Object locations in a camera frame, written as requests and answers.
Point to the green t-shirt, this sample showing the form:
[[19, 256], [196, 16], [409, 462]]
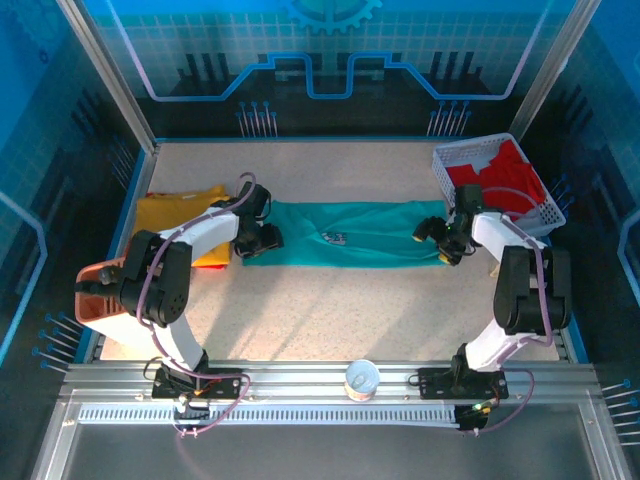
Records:
[[360, 220]]

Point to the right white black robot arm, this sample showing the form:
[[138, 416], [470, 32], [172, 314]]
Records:
[[530, 290]]

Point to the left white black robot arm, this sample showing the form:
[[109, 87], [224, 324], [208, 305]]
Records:
[[165, 290]]

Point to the white plastic basket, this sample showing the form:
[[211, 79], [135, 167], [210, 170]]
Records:
[[450, 150]]

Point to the yellow t-shirt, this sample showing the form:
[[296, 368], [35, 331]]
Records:
[[160, 212]]

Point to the black tool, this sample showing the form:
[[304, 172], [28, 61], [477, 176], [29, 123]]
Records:
[[102, 277]]

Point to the tin can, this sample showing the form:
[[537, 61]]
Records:
[[361, 380]]

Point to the black connector box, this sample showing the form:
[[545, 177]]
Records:
[[192, 412], [470, 420]]

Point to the orange plastic basket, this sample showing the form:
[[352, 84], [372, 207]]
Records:
[[87, 310]]

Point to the grey metal panel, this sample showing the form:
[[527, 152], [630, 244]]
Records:
[[325, 455]]

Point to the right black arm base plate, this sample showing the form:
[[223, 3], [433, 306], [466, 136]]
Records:
[[435, 382]]

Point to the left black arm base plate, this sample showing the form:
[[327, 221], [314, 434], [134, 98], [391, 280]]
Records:
[[225, 387]]

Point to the aluminium mounting rail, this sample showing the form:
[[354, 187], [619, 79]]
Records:
[[300, 380]]

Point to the aluminium frame post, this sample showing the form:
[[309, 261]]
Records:
[[105, 75], [550, 70]]

